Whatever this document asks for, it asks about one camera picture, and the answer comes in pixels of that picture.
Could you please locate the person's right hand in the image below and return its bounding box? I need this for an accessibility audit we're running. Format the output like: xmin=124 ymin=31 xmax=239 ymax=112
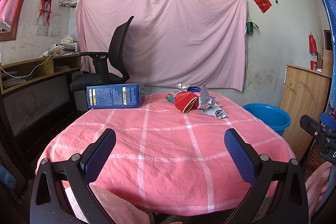
xmin=305 ymin=161 xmax=331 ymax=219

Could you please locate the wooden cabinet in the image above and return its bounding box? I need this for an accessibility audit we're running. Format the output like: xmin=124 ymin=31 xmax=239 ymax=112
xmin=280 ymin=64 xmax=331 ymax=161

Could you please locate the blue plastic basin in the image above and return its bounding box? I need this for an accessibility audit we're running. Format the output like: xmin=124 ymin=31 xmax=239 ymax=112
xmin=243 ymin=103 xmax=291 ymax=136

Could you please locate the crumpled grey paper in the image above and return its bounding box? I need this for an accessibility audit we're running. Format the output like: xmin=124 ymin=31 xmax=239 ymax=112
xmin=198 ymin=84 xmax=229 ymax=119

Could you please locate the pink checked tablecloth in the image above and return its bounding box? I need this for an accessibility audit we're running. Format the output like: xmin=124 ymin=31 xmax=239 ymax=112
xmin=42 ymin=93 xmax=294 ymax=216

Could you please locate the green hanging pouch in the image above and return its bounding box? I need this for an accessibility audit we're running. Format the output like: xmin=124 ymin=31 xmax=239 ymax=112
xmin=246 ymin=21 xmax=259 ymax=35

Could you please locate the wooden desk shelf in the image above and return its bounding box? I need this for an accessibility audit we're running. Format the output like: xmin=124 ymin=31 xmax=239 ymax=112
xmin=1 ymin=55 xmax=81 ymax=95

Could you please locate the blue cardboard box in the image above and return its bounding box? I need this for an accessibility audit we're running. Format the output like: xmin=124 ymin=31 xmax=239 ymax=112
xmin=86 ymin=84 xmax=145 ymax=109

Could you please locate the black office chair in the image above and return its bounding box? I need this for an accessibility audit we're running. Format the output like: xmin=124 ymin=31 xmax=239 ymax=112
xmin=70 ymin=16 xmax=134 ymax=92

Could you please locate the pink hanging sheet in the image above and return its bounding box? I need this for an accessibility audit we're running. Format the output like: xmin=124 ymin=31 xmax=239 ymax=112
xmin=75 ymin=0 xmax=247 ymax=91

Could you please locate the red hanging tassel ornament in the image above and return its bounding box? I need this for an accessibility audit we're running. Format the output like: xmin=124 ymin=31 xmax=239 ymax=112
xmin=37 ymin=0 xmax=52 ymax=27

